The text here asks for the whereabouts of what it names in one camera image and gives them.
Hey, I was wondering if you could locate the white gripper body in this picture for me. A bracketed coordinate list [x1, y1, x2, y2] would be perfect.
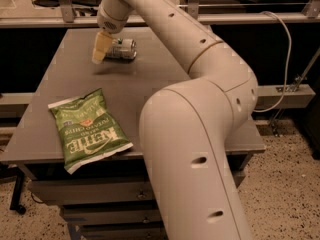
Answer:
[97, 5, 130, 34]

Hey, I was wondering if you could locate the top grey drawer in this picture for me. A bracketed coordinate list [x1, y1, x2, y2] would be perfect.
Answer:
[28, 168, 241, 206]

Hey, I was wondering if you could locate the grey drawer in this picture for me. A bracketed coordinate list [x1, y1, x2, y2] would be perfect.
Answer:
[28, 168, 241, 206]
[80, 223, 166, 240]
[62, 208, 161, 225]

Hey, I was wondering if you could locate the bottom grey drawer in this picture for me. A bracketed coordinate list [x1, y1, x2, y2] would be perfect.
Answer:
[80, 223, 166, 240]

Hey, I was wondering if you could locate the middle grey drawer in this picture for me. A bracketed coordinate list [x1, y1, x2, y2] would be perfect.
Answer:
[62, 208, 161, 225]

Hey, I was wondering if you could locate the green Kettle chips bag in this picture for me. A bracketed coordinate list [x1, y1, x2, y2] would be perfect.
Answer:
[48, 89, 133, 174]

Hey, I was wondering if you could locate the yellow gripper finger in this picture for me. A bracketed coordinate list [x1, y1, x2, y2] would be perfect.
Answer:
[92, 31, 113, 64]

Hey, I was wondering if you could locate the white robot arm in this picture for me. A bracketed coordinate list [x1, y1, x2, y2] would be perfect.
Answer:
[92, 0, 258, 240]

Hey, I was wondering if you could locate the grey drawer cabinet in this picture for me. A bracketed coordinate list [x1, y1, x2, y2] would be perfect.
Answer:
[3, 28, 255, 240]

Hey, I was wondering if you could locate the white cable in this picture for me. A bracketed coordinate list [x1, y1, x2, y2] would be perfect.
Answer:
[253, 11, 293, 114]

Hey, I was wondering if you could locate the black stand leg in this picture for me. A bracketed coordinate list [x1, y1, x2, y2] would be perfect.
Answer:
[0, 164, 26, 215]

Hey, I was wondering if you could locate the metal railing frame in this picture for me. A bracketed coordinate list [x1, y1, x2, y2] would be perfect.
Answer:
[0, 0, 320, 28]

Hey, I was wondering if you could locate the silver 7up soda can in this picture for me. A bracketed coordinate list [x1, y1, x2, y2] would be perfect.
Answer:
[106, 38, 137, 60]

